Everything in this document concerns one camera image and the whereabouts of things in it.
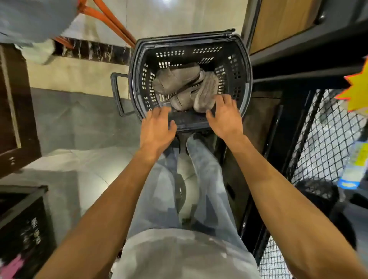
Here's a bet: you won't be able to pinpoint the person's left hand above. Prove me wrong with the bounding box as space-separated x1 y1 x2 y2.
139 106 178 163

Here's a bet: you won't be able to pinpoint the person's right hand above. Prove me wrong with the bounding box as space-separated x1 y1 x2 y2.
205 94 244 144

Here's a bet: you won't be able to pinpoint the black slipper display shelf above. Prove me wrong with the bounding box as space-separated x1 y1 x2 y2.
238 66 368 279

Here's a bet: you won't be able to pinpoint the person's left forearm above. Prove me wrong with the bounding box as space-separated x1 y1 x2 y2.
34 149 164 279

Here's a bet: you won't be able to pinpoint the person's light blue jeans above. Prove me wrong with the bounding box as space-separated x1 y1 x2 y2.
126 132 251 253

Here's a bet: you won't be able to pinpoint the dark brown display cabinet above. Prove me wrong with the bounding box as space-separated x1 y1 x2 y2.
223 0 368 95

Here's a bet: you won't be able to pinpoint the person's light grey shirt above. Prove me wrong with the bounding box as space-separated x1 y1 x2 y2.
110 228 261 279

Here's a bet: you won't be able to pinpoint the yellow starburst price sticker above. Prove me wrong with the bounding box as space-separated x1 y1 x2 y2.
335 56 368 113

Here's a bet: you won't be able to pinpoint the brown wooden stand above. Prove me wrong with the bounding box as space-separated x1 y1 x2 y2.
0 43 43 179

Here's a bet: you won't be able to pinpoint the black cartoon poster board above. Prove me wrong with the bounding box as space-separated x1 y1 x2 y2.
0 185 57 279

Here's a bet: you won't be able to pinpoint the white wire grid panel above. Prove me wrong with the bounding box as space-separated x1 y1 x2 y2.
257 89 368 279

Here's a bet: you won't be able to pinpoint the orange frame grey stool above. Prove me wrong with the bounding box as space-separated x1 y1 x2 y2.
0 0 138 66

